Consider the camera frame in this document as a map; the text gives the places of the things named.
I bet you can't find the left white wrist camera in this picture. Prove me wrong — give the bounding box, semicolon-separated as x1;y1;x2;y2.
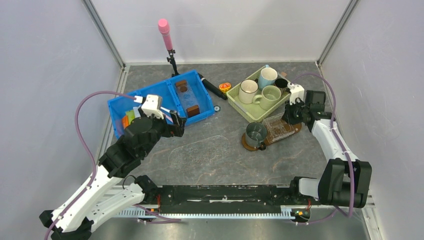
141;94;164;119

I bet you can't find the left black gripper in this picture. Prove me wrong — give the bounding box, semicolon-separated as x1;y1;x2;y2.
139;106;187;157

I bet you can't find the green toothpaste tube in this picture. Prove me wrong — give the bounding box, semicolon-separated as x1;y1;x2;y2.
125;110;135;125

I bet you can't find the orange toothpaste tube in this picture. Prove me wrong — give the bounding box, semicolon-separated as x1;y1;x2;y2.
121;115;130;129

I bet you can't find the brown oval wooden tray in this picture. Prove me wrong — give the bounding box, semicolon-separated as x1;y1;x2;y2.
241;114;302;152

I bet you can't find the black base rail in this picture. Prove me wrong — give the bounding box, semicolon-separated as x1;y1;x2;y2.
135;185;313;220

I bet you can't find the light blue mug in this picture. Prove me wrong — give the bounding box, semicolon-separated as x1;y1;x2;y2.
257;67;278;90

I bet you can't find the dark grey mug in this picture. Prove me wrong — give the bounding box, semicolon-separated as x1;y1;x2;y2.
245;122;268;151

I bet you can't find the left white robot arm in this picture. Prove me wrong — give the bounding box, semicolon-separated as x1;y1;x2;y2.
39;110;187;240

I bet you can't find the pink microphone on stand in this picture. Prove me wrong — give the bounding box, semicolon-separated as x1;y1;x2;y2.
157;18;179;77

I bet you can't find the white toothbrush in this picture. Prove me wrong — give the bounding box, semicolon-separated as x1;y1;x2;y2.
160;106;175;113

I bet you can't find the light green mug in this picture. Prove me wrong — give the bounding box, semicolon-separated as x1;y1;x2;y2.
252;85;282;111

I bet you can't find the black mug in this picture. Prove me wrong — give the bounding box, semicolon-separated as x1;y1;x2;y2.
274;78;290;94

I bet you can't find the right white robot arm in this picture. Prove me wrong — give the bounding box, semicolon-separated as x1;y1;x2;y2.
282;89;372;208

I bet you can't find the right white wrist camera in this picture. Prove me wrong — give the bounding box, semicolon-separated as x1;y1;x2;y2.
287;83;305;105

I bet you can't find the blue compartment bin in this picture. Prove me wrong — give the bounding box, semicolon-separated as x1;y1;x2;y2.
107;69;215;140

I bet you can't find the clear plastic toothbrush holder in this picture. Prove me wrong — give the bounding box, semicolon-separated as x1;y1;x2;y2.
262;113;299;146

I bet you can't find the green plastic basket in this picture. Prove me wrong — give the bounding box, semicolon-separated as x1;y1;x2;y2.
226;82;290;123

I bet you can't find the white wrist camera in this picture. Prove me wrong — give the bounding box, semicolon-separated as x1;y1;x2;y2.
141;94;164;119
287;83;305;105

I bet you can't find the black cylinder marker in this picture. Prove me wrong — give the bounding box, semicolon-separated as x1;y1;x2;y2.
198;73;228;100

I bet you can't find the white mug brown rim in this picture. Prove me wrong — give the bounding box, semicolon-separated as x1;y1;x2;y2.
238;79;259;104

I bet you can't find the orange yellow toy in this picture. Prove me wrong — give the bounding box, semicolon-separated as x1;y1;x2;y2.
218;82;232;94

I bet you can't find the white toothpaste tube red cap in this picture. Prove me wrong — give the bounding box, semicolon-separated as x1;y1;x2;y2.
133;106;141;118

